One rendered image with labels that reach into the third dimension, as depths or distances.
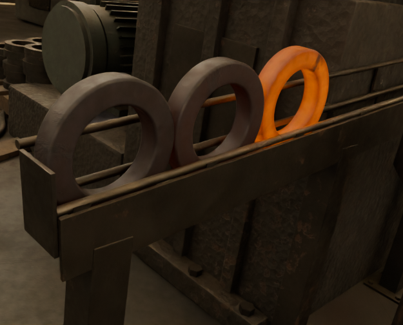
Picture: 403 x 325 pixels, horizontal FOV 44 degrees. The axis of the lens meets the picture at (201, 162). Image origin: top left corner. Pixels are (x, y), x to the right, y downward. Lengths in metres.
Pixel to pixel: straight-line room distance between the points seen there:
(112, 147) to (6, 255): 0.50
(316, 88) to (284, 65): 0.12
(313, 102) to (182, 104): 0.33
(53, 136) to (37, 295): 0.95
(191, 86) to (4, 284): 0.99
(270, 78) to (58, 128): 0.37
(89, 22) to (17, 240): 0.84
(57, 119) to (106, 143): 1.27
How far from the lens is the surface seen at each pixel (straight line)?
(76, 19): 1.98
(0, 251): 1.64
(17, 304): 1.44
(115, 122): 0.67
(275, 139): 0.80
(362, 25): 1.12
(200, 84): 0.66
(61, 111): 0.55
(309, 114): 0.91
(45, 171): 0.55
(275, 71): 0.79
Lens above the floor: 0.90
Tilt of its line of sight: 22 degrees down
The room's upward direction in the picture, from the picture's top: 9 degrees clockwise
